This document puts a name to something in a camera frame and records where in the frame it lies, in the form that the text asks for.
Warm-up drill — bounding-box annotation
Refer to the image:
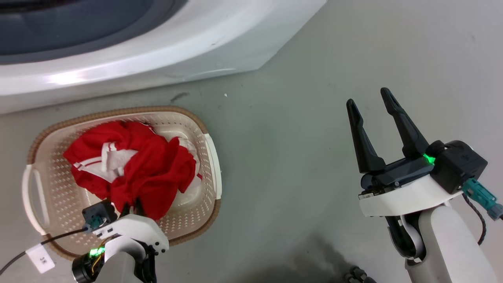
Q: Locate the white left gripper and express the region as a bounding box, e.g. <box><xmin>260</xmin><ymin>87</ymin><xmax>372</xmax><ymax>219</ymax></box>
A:
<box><xmin>92</xmin><ymin>198</ymin><xmax>170</xmax><ymax>257</ymax></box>

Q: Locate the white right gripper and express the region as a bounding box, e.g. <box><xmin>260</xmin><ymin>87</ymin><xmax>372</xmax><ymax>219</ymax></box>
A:
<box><xmin>346</xmin><ymin>87</ymin><xmax>465</xmax><ymax>218</ymax></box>

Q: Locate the red and white garment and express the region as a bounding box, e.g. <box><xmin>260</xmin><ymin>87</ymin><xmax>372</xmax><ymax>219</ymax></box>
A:
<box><xmin>63</xmin><ymin>120</ymin><xmax>203</xmax><ymax>221</ymax></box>

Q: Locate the cream perforated laundry basket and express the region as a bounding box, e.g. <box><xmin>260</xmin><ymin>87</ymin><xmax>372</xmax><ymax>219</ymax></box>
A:
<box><xmin>22</xmin><ymin>105</ymin><xmax>223</xmax><ymax>261</ymax></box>

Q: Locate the white front-load washing machine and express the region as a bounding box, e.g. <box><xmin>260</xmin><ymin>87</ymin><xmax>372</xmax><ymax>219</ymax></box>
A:
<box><xmin>0</xmin><ymin>0</ymin><xmax>327</xmax><ymax>115</ymax></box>

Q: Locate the grey rubber door gasket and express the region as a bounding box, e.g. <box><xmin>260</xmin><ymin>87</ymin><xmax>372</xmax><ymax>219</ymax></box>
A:
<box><xmin>0</xmin><ymin>0</ymin><xmax>190</xmax><ymax>66</ymax></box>

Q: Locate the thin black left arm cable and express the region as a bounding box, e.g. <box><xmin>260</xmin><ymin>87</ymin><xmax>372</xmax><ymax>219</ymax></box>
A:
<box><xmin>0</xmin><ymin>227</ymin><xmax>90</xmax><ymax>276</ymax></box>

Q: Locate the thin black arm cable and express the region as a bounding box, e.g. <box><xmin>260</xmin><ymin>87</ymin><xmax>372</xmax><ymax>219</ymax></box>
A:
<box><xmin>463</xmin><ymin>194</ymin><xmax>488</xmax><ymax>246</ymax></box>
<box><xmin>0</xmin><ymin>227</ymin><xmax>90</xmax><ymax>276</ymax></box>

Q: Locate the white cable tag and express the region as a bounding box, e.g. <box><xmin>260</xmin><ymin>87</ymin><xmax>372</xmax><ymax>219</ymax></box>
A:
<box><xmin>25</xmin><ymin>243</ymin><xmax>56</xmax><ymax>274</ymax></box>

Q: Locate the teal right cable connector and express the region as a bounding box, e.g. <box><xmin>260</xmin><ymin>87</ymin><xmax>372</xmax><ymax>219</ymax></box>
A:
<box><xmin>462</xmin><ymin>178</ymin><xmax>503</xmax><ymax>221</ymax></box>

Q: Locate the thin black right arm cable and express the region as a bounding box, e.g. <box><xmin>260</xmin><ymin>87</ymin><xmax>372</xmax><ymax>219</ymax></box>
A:
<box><xmin>463</xmin><ymin>194</ymin><xmax>488</xmax><ymax>246</ymax></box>

